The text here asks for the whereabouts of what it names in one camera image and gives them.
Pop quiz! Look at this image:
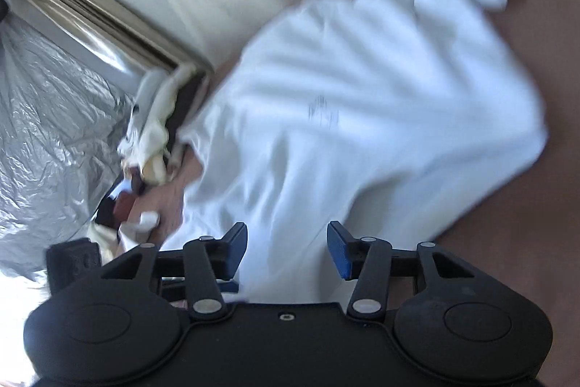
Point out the white t-shirt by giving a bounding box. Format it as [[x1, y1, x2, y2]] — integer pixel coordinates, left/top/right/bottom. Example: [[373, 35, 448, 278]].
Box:
[[163, 0, 548, 304]]

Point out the silver foil window cover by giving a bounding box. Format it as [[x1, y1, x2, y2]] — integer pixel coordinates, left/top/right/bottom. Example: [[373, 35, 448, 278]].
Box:
[[1, 14, 131, 279]]

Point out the red-brown suitcase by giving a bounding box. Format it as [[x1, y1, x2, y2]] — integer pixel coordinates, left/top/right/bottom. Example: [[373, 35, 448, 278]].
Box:
[[113, 192, 137, 227]]

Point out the dark brown folded garment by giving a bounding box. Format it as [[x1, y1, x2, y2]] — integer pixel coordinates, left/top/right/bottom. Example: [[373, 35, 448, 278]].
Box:
[[165, 72, 210, 178]]

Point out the beige curtain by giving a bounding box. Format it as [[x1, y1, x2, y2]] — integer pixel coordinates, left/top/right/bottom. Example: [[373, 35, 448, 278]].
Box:
[[0, 0, 215, 85]]

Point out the cream towel green trim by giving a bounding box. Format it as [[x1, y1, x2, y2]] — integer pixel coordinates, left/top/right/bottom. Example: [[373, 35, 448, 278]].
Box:
[[119, 64, 198, 186]]

